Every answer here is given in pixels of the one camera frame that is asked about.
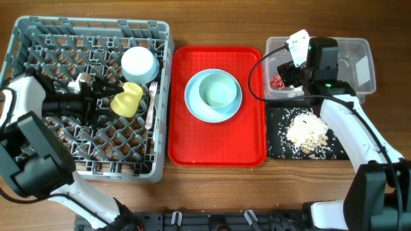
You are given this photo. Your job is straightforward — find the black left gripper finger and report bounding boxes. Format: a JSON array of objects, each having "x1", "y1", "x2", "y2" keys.
[
  {"x1": 94, "y1": 78, "x2": 124, "y2": 98},
  {"x1": 91, "y1": 109, "x2": 119, "y2": 128}
]

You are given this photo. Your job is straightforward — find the red plastic snack wrapper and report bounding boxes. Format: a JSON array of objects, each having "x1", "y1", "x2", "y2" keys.
[{"x1": 270, "y1": 75, "x2": 285, "y2": 90}]

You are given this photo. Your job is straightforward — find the yellow plastic cup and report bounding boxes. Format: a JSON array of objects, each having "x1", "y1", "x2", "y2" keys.
[{"x1": 110, "y1": 82, "x2": 143, "y2": 117}]

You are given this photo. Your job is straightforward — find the light blue small bowl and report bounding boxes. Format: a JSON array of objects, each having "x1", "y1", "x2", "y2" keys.
[{"x1": 121, "y1": 46, "x2": 160, "y2": 85}]

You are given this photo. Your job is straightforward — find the white plastic fork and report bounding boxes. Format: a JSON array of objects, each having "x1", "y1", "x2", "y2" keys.
[{"x1": 145, "y1": 81, "x2": 158, "y2": 130}]

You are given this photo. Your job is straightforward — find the rice and food scraps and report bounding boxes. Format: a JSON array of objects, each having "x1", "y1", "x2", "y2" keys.
[{"x1": 287, "y1": 115, "x2": 330, "y2": 149}]

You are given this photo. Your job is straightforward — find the light green bowl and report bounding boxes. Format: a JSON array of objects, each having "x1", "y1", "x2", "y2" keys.
[{"x1": 199, "y1": 73, "x2": 237, "y2": 108}]

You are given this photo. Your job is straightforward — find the light blue plate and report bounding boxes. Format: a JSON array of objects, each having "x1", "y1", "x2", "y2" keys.
[{"x1": 184, "y1": 69, "x2": 242, "y2": 123}]

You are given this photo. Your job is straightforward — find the white paper napkin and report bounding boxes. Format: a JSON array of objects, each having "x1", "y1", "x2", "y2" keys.
[{"x1": 288, "y1": 91, "x2": 304, "y2": 98}]

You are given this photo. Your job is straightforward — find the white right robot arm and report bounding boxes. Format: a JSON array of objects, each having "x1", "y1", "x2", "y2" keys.
[{"x1": 300, "y1": 61, "x2": 410, "y2": 230}]

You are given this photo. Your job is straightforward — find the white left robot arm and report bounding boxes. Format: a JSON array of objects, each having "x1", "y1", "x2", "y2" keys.
[{"x1": 1, "y1": 69, "x2": 144, "y2": 230}]

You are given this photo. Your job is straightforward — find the grey plastic dishwasher rack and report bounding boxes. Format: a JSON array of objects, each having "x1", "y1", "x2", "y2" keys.
[{"x1": 1, "y1": 16, "x2": 175, "y2": 184}]

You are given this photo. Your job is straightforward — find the black plastic waste tray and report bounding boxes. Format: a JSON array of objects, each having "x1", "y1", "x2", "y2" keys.
[{"x1": 266, "y1": 101, "x2": 348, "y2": 160}]

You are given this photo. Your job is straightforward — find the clear plastic waste bin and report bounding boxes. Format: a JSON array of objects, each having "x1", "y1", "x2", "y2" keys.
[{"x1": 263, "y1": 37, "x2": 376, "y2": 103}]

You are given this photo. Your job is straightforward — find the red plastic serving tray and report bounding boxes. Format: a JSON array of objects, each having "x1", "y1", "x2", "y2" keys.
[{"x1": 168, "y1": 46, "x2": 267, "y2": 167}]

